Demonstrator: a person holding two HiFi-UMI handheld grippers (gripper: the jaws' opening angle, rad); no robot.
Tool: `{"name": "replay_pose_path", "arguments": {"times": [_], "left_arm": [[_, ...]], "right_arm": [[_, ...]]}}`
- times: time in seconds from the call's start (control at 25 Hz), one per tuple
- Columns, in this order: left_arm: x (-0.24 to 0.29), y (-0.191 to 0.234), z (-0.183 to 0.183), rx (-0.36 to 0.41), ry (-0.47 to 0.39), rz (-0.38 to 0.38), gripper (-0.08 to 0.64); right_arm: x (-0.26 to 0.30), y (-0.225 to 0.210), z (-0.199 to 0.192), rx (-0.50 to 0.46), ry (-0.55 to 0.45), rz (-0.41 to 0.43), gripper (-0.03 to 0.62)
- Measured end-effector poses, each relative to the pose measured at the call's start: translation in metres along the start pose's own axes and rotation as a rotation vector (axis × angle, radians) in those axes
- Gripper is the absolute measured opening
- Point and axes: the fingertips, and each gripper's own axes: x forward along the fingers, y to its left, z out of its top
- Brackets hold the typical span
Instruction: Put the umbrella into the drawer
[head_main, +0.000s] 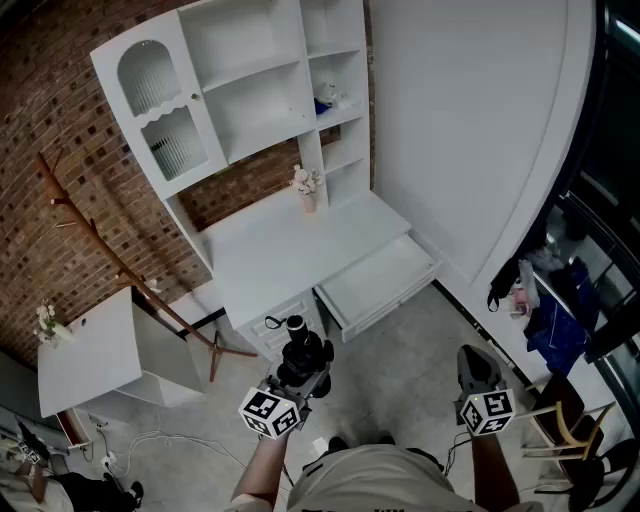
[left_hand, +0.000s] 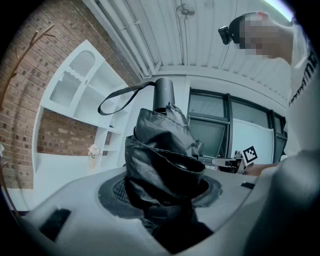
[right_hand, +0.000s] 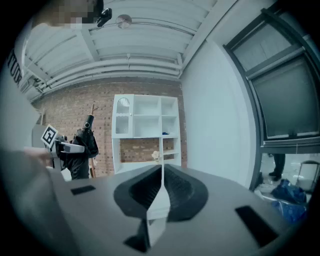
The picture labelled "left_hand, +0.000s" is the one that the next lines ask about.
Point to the black object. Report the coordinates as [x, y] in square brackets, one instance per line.
[162, 150]

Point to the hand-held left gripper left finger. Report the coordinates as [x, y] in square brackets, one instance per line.
[87, 225]

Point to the dark framed window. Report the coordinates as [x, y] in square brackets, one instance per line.
[212, 125]

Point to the white ceiling fan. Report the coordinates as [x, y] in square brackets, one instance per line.
[185, 10]

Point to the white shelf cabinet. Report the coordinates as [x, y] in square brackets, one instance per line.
[82, 100]

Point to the black head camera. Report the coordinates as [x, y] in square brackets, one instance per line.
[225, 35]

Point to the white printed t-shirt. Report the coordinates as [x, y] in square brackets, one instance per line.
[302, 105]

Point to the white ceiling pipes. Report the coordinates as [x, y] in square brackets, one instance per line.
[125, 32]

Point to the person's head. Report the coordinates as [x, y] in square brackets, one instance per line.
[277, 37]

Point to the pink vase with flowers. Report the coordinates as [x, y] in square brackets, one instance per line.
[93, 152]

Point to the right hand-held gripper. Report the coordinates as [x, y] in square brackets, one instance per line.
[246, 160]

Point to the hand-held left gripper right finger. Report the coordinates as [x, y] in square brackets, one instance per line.
[230, 197]

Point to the person's right forearm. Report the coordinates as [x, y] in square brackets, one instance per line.
[262, 169]

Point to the wooden coat rack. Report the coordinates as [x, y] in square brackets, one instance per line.
[23, 55]

